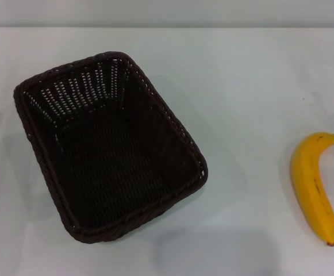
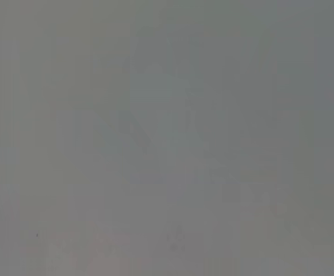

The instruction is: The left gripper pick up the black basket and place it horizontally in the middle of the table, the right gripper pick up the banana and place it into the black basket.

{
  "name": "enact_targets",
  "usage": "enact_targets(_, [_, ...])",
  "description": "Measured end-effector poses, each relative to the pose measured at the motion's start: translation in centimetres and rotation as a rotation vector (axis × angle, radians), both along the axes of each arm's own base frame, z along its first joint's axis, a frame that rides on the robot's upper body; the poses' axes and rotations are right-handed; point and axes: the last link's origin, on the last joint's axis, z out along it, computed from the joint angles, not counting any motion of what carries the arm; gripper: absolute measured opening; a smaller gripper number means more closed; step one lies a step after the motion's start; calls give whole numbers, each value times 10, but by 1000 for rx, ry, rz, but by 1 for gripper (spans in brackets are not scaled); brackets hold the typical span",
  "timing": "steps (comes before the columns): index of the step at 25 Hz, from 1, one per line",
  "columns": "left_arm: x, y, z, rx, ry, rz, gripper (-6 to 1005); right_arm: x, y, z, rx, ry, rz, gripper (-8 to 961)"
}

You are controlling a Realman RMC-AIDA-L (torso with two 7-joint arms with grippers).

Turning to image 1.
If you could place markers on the dark brown woven basket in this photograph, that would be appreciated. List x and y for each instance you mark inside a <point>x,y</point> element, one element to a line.
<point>109,161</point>

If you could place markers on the yellow banana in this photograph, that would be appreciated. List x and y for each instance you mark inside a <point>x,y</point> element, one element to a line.
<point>310,184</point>

